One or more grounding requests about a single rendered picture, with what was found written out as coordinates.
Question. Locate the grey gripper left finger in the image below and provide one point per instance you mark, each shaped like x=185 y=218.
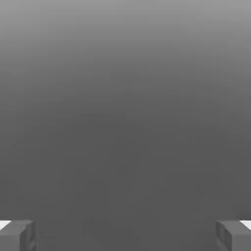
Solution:
x=15 y=236

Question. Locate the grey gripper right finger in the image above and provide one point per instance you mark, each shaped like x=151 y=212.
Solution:
x=235 y=237

